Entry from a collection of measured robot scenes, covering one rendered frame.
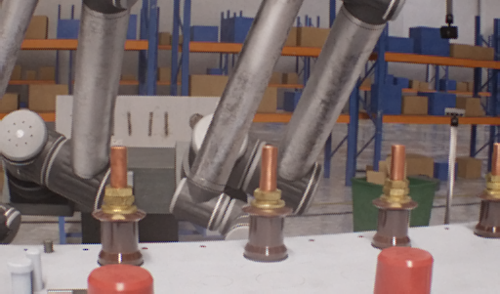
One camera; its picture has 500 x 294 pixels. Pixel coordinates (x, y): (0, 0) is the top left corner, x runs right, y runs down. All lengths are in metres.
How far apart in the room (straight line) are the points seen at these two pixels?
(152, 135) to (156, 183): 3.28
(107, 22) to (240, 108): 0.41
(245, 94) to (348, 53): 0.32
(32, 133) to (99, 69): 0.52
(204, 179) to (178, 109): 4.29
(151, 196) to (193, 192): 1.00
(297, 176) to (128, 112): 3.84
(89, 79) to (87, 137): 0.25
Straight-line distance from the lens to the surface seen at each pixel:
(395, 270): 0.72
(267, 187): 1.12
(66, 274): 1.05
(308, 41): 9.47
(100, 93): 1.79
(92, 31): 1.65
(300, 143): 2.01
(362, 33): 1.71
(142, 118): 5.86
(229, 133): 1.62
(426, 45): 10.52
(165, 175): 2.62
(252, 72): 1.61
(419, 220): 5.58
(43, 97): 8.82
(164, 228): 3.17
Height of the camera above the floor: 1.70
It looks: 6 degrees down
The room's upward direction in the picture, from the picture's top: 2 degrees clockwise
